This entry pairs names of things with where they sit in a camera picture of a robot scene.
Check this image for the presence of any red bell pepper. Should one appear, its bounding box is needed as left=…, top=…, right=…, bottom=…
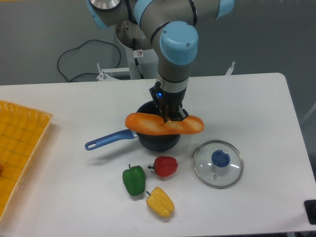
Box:
left=148, top=156, right=178, bottom=178

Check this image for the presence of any black cable on floor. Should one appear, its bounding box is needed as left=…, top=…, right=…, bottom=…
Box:
left=57, top=39, right=122, bottom=83

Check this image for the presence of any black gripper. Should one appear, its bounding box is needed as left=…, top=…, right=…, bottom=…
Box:
left=149, top=81, right=189, bottom=123

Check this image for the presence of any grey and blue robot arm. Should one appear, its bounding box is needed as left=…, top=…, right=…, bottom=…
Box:
left=86, top=0, right=235, bottom=121

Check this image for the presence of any black device at table edge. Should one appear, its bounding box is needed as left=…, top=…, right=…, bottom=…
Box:
left=304, top=199, right=316, bottom=225

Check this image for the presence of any dark blue saucepan with handle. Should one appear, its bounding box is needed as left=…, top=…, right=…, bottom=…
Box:
left=84, top=100, right=182, bottom=152

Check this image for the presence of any glass lid with blue knob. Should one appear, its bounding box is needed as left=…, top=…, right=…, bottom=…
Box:
left=193, top=140, right=244, bottom=189

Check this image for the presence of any yellow woven basket tray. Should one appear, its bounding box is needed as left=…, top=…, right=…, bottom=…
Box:
left=0, top=100, right=53, bottom=219

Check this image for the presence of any green bell pepper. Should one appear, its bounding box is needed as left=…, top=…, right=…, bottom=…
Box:
left=122, top=164, right=146, bottom=197

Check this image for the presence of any yellow bell pepper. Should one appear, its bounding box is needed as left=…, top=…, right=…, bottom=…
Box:
left=146, top=187, right=175, bottom=218

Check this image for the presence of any long orange baguette bread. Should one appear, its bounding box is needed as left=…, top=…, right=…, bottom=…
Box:
left=125, top=112, right=204, bottom=135

